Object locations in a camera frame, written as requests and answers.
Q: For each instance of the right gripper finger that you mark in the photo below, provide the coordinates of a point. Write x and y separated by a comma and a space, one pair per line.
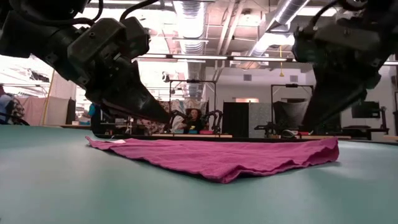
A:
329, 99

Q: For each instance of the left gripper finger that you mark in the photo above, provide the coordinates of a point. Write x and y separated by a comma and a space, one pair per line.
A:
130, 93
124, 113

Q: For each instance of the pink towel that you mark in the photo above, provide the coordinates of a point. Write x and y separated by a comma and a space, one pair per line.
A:
217, 158

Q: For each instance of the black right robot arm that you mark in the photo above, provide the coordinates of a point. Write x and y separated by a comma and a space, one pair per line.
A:
373, 12

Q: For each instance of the black background robot arm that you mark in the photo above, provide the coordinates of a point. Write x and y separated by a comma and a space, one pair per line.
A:
267, 127
217, 119
177, 114

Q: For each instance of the person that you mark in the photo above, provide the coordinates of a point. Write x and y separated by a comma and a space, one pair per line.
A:
94, 119
193, 121

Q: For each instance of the floral patterned cloth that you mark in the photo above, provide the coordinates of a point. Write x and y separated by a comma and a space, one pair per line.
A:
155, 128

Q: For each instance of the small black monitor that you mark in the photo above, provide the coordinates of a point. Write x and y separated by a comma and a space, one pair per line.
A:
368, 109

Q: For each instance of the black desk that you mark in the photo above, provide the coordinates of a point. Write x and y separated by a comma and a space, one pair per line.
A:
357, 129

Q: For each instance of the grey draped cloth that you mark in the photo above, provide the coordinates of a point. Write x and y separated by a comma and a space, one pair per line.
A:
290, 113

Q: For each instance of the pink curtain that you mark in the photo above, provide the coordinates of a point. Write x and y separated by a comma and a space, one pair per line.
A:
56, 109

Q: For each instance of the long wooden workbench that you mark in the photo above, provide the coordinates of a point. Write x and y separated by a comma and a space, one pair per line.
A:
192, 135

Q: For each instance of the long ceiling light strip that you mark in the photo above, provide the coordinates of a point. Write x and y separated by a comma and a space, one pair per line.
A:
199, 57

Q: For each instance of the black partition panel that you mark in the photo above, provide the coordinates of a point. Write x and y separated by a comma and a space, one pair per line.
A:
235, 119

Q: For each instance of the teal green table mat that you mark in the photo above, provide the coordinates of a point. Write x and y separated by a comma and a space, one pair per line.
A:
199, 202

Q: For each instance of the black metal rig frame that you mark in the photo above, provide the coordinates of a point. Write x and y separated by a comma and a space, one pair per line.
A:
192, 81
292, 85

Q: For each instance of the narrow silver ventilation duct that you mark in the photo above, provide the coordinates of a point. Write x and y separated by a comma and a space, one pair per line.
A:
286, 12

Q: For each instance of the wide silver ventilation duct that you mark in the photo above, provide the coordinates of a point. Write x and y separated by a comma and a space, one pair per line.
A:
190, 25

